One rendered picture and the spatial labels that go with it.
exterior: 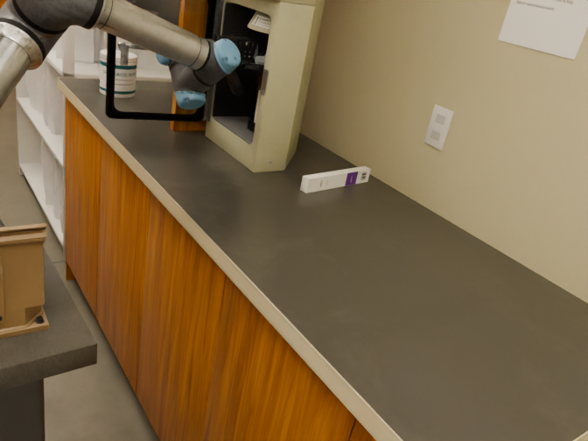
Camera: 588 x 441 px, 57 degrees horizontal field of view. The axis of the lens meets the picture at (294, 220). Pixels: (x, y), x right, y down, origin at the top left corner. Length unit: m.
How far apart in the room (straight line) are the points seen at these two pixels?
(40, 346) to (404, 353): 0.58
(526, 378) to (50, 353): 0.77
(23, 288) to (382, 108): 1.24
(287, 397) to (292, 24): 0.94
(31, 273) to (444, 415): 0.64
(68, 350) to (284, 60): 0.96
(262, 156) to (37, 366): 0.92
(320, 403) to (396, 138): 0.97
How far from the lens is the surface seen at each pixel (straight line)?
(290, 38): 1.51
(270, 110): 1.53
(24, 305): 0.89
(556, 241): 1.44
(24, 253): 0.84
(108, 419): 2.07
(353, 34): 1.89
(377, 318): 1.04
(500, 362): 1.05
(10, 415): 1.01
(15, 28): 1.24
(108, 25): 1.24
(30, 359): 0.87
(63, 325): 0.92
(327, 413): 1.00
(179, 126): 1.84
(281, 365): 1.08
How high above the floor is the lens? 1.51
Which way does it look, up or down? 25 degrees down
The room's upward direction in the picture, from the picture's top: 11 degrees clockwise
